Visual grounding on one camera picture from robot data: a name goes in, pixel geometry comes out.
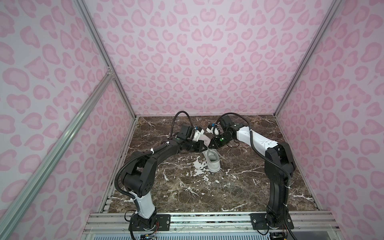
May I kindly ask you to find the white sneaker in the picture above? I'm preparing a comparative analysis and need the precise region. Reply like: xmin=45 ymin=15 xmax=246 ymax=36
xmin=203 ymin=148 xmax=221 ymax=173

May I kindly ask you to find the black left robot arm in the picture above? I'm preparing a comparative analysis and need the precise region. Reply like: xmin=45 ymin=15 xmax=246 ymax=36
xmin=114 ymin=125 xmax=208 ymax=230

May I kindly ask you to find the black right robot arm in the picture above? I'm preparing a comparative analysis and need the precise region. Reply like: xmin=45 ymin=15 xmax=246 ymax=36
xmin=207 ymin=113 xmax=296 ymax=229

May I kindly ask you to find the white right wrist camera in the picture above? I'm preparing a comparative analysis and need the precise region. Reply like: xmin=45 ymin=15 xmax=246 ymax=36
xmin=207 ymin=123 xmax=221 ymax=137

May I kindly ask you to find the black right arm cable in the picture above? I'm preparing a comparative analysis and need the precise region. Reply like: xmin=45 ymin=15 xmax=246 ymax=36
xmin=215 ymin=112 xmax=251 ymax=133

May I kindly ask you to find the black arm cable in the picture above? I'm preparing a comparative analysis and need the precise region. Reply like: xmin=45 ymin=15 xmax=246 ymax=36
xmin=169 ymin=110 xmax=194 ymax=137
xmin=215 ymin=112 xmax=251 ymax=133

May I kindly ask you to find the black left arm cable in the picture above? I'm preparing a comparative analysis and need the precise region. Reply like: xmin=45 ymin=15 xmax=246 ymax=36
xmin=169 ymin=110 xmax=194 ymax=137

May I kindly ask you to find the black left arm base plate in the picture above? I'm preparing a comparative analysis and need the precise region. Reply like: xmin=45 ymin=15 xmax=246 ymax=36
xmin=129 ymin=214 xmax=171 ymax=232

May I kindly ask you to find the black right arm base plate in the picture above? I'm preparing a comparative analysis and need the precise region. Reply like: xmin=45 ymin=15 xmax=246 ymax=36
xmin=250 ymin=213 xmax=295 ymax=231

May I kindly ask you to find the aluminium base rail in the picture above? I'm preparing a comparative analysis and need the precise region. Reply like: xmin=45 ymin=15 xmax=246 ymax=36
xmin=81 ymin=211 xmax=344 ymax=240

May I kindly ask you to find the right corner frame post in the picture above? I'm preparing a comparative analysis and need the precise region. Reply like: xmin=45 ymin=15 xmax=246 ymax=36
xmin=274 ymin=0 xmax=344 ymax=118

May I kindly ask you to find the corner frame post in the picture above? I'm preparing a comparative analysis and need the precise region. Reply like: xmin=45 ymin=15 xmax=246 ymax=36
xmin=74 ymin=0 xmax=137 ymax=119
xmin=274 ymin=0 xmax=344 ymax=118

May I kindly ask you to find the left corner frame post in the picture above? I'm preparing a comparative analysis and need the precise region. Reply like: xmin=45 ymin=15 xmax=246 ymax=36
xmin=74 ymin=0 xmax=137 ymax=119

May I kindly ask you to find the aluminium diagonal frame strut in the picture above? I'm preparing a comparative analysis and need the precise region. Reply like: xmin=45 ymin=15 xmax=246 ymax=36
xmin=1 ymin=72 xmax=114 ymax=240

